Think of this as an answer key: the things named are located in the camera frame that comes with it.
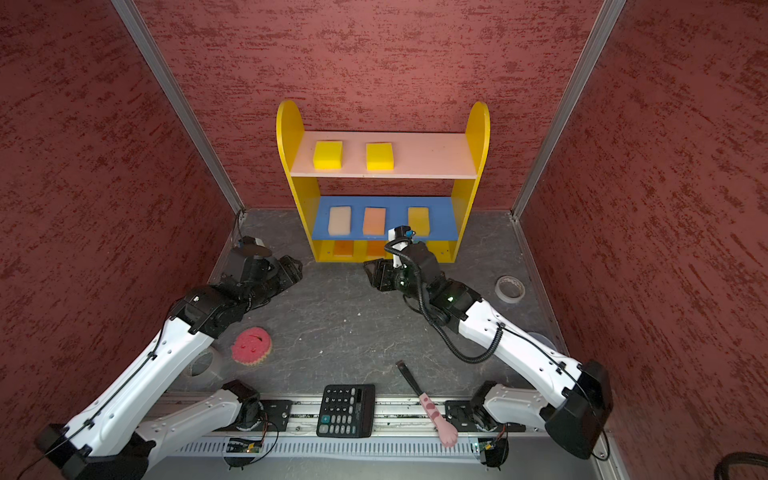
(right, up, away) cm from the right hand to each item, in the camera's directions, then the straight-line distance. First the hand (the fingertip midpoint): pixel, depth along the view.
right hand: (369, 272), depth 71 cm
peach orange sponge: (0, +14, +24) cm, 28 cm away
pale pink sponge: (-12, +14, +26) cm, 32 cm away
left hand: (-19, -1, +2) cm, 19 cm away
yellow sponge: (+15, +14, +28) cm, 34 cm away
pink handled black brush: (+19, -39, 0) cm, 44 cm away
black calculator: (-6, -36, +2) cm, 36 cm away
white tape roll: (+45, -9, +26) cm, 53 cm away
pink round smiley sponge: (-35, -23, +11) cm, 43 cm away
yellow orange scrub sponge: (-12, +5, +35) cm, 37 cm away
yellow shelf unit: (-10, +29, +42) cm, 52 cm away
